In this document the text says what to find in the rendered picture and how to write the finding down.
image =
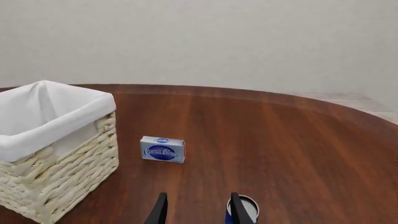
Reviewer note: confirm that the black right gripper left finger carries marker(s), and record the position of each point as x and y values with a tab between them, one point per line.
158	211

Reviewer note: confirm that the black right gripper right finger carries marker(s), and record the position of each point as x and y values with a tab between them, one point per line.
240	211

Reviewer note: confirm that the cream wicker basket white liner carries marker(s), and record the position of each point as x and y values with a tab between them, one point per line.
53	149

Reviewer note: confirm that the blue tin with silver lid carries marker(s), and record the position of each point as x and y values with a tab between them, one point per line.
248	207

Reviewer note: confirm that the blue cream cheese box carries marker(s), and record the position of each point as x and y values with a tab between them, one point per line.
163	151

